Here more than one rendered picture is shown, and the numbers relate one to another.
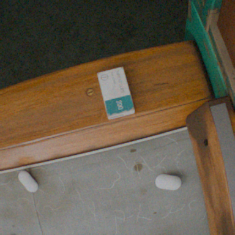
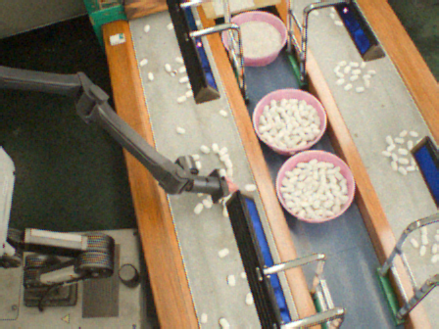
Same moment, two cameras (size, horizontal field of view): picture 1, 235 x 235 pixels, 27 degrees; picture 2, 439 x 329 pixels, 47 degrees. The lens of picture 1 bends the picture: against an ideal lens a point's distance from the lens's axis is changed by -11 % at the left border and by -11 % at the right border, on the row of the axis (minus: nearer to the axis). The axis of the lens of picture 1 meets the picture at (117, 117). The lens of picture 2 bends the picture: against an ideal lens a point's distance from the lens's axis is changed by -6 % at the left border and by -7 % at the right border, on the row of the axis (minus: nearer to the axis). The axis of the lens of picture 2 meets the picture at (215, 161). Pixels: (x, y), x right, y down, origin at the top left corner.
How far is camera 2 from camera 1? 1.86 m
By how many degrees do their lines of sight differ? 33
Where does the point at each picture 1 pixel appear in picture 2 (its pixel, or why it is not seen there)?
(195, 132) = (131, 14)
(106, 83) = (114, 39)
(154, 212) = (156, 31)
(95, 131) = (128, 44)
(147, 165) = (140, 35)
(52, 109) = (120, 55)
